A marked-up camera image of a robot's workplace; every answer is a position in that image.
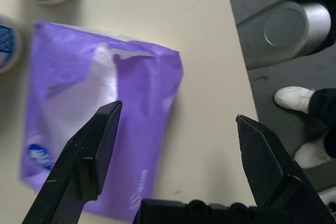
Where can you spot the purple tissue pack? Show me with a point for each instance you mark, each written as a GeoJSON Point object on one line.
{"type": "Point", "coordinates": [65, 82]}

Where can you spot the silver robot left leg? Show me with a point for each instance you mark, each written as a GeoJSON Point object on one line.
{"type": "Point", "coordinates": [283, 32]}

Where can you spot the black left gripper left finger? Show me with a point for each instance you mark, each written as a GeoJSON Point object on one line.
{"type": "Point", "coordinates": [78, 169]}

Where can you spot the white shoe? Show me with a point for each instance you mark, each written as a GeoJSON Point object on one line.
{"type": "Point", "coordinates": [312, 153]}
{"type": "Point", "coordinates": [291, 98]}

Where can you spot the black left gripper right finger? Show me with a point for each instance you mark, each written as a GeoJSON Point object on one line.
{"type": "Point", "coordinates": [262, 161]}

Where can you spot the person's black trousers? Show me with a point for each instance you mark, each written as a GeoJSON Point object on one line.
{"type": "Point", "coordinates": [324, 106]}

